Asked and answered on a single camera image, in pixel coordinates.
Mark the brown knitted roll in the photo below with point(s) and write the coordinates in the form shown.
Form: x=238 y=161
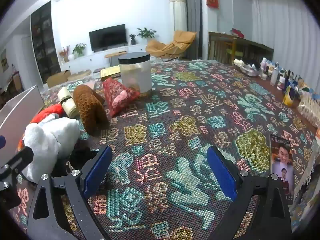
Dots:
x=90 y=110

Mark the cream rolled cloth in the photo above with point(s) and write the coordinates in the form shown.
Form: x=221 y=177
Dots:
x=67 y=105

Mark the orange lounge chair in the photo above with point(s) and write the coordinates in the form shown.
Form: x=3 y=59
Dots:
x=172 y=46

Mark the grey curtain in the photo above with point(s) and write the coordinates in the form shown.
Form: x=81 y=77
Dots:
x=192 y=17

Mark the white standing air conditioner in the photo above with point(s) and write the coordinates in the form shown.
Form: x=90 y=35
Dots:
x=178 y=12

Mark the red fish plush toy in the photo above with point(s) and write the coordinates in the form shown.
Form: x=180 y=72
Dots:
x=48 y=111

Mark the white sheer curtain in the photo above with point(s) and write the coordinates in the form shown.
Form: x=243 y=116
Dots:
x=282 y=30

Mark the colourful printed woven blanket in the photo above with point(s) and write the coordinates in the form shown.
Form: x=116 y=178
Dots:
x=175 y=130

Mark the basket of small things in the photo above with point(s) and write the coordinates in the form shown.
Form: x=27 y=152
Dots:
x=247 y=67

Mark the black fabric flower scrunchie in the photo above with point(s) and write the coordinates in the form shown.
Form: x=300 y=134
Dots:
x=80 y=155

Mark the small potted plant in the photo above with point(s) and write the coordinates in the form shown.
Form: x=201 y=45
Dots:
x=132 y=39

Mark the smartphone with lit screen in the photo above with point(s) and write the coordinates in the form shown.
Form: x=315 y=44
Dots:
x=281 y=160

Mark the flat screen television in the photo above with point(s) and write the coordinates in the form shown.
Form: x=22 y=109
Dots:
x=107 y=37

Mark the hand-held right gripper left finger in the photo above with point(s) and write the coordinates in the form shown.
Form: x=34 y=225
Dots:
x=96 y=172

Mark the red mesh bag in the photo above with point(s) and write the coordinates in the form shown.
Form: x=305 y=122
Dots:
x=117 y=97

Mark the wooden bench with hairpin legs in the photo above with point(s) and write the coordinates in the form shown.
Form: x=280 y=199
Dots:
x=115 y=54

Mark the white plush toy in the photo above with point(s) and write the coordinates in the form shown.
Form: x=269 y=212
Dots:
x=50 y=140

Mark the wooden slatted sideboard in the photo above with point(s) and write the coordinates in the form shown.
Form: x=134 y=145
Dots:
x=252 y=50

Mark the flat yellow box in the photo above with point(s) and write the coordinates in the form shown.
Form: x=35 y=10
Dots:
x=110 y=72

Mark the white television cabinet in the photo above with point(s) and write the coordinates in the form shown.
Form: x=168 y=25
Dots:
x=82 y=62

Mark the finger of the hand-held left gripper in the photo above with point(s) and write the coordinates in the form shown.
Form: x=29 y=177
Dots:
x=17 y=158

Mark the large leafy potted plant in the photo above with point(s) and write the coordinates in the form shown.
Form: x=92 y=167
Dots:
x=146 y=33

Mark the row of cosmetic bottles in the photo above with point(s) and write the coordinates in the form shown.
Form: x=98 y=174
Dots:
x=277 y=76

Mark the bushy green potted plant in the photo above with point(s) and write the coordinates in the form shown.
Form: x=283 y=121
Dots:
x=79 y=49

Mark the vase with red flowers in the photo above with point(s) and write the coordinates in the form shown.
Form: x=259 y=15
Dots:
x=65 y=55

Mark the open cardboard box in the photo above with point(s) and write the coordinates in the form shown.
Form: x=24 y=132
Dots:
x=57 y=78

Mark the dark grey floor mat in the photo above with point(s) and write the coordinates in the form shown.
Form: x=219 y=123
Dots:
x=98 y=70

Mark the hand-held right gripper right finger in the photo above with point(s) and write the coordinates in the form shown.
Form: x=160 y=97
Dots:
x=221 y=172

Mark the framed wall picture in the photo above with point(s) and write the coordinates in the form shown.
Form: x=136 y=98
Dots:
x=3 y=60

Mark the red cloth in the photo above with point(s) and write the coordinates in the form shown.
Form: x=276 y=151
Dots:
x=237 y=33

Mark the black glass bookshelf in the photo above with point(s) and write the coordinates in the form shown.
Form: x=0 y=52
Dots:
x=45 y=42

